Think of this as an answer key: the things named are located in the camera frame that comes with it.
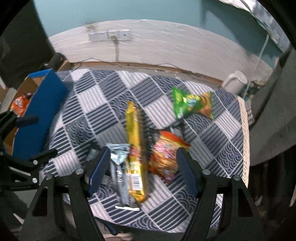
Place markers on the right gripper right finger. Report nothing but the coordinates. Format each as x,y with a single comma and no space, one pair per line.
191,172

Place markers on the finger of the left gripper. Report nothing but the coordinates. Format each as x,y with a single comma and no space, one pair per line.
44,156
26,121

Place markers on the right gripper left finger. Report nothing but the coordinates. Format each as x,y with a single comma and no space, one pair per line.
96,169

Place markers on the silver snack bar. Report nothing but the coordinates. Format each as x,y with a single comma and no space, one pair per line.
121,181

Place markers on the orange snack bag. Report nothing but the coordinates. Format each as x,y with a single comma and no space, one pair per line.
163,161

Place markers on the yellow long snack packet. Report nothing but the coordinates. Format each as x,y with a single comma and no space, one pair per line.
137,157

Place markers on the green peanut snack bag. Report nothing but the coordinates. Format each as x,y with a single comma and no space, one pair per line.
187,103

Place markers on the orange green noodle packet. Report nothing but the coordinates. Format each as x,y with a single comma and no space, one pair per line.
19,105

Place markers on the blue cardboard box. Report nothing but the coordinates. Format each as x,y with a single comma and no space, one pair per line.
48,94

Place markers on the black round device on floor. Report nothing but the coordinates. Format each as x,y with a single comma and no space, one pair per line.
55,62

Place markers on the dark curtain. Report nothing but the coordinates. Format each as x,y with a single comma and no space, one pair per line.
24,44

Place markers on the white electric kettle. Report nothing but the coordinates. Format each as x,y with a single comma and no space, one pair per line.
235,82

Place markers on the silver foil window cover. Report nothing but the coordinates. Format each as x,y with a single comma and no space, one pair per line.
265,19

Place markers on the white wall socket strip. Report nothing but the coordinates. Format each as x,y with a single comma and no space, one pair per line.
110,35

